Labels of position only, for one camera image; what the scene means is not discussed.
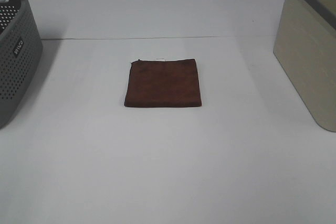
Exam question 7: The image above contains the brown towel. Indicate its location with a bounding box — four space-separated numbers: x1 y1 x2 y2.
124 59 202 108

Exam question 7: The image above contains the beige plastic basket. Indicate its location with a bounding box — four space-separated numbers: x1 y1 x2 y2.
273 0 335 132

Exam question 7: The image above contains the grey perforated plastic basket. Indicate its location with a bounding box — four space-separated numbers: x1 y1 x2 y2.
1 0 43 127

